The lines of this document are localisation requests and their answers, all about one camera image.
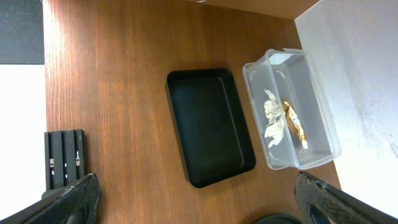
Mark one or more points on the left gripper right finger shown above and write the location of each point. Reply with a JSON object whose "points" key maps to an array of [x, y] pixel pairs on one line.
{"points": [[320, 202]]}

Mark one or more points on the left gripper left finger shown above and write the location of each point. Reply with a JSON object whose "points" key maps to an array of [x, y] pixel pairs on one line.
{"points": [[75, 203]]}

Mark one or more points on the gold snack wrapper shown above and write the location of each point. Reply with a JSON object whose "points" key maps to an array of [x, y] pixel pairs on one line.
{"points": [[294, 124]]}

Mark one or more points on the white tissue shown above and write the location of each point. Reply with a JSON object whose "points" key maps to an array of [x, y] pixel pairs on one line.
{"points": [[273, 112]]}

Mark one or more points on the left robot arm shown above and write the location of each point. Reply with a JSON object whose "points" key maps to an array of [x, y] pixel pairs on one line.
{"points": [[275, 219]]}

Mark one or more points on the clear plastic waste bin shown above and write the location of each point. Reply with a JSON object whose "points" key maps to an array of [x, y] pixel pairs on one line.
{"points": [[291, 76]]}

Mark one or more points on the black rectangular tray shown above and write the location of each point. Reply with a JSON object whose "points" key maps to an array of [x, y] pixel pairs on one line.
{"points": [[210, 126]]}

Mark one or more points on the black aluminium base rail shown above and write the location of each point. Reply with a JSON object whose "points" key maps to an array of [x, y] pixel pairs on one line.
{"points": [[64, 159]]}

